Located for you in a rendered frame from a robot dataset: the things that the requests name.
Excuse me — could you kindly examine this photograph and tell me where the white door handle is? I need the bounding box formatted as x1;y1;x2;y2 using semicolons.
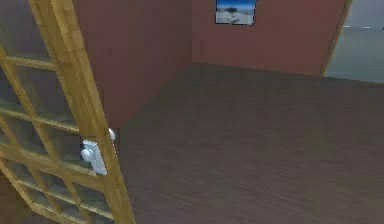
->
80;128;117;177

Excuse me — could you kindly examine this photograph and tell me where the wooden glass-paned room door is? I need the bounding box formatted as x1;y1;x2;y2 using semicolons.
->
0;0;137;224

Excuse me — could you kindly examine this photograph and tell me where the framed blue landscape picture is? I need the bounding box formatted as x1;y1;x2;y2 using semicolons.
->
214;0;258;27

